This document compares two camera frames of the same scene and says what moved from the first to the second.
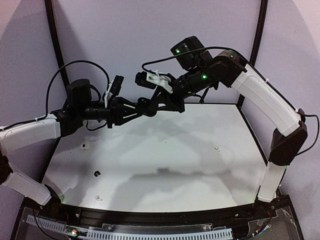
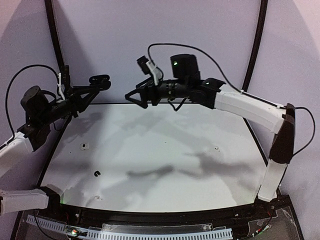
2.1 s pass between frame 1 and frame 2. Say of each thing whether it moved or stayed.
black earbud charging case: moved
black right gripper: moved
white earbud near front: stayed
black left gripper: moved
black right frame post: stayed
